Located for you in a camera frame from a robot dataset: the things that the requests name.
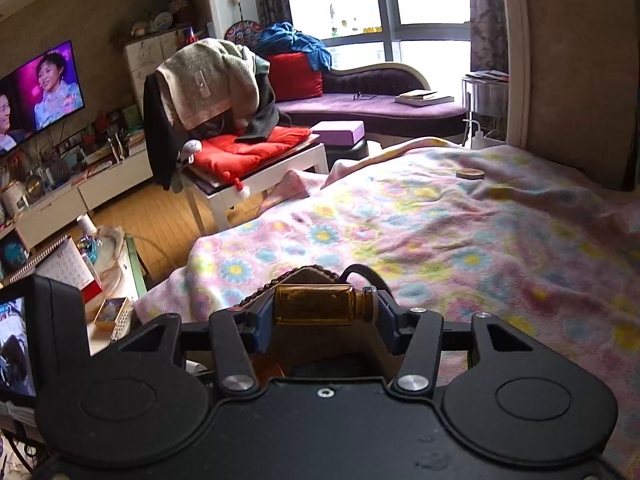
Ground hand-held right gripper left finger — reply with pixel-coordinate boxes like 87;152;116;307
120;296;276;395

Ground amber glass bottle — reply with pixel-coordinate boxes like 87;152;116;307
273;283;380;326

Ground white plush toy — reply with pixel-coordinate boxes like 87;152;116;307
179;139;204;164

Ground white chair with red cushions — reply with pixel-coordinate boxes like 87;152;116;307
181;141;330;234

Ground flat screen television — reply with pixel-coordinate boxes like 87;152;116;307
0;39;86;157

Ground black stool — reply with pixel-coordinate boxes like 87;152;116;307
324;139;369;167

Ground white television stand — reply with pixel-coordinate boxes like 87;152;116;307
0;146;152;252

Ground purple yoga block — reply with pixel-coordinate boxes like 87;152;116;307
310;120;365;148

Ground blue clothing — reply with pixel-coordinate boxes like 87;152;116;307
254;22;333;73

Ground purple chaise sofa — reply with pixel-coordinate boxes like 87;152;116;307
274;61;469;139

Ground grey remote control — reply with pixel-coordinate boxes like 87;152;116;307
110;305;134;344

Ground red seat cushion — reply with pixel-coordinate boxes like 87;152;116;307
191;126;314;182

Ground small patterned tin box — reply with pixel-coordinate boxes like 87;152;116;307
94;297;129;332

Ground metal side table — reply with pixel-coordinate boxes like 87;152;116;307
460;72;510;132

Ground dark grey garment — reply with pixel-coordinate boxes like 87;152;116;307
234;59;282;144

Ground wicker basket with fabric lining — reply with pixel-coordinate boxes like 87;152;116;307
239;263;402;381

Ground pink floral blanket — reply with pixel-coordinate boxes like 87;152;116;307
132;137;640;476

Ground stacked books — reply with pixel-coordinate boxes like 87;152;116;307
394;89;454;108

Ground magazine pile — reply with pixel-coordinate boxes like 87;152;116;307
461;69;510;84

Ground white drawer cabinet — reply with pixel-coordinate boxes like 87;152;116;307
124;26;212;122

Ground desk calendar red base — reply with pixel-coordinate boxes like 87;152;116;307
2;234;104;307

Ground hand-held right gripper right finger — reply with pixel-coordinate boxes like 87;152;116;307
376;294;526;395

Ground pink cloth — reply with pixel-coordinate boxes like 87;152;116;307
279;169;314;202

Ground black jacket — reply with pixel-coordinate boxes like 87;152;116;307
142;74;184;194

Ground round patterned fan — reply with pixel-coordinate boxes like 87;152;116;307
223;19;264;47

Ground beige towel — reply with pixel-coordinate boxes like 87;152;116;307
154;38;261;132

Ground glass side table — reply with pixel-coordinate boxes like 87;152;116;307
75;225;149;357

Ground red pillow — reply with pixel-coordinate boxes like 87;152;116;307
264;52;324;103

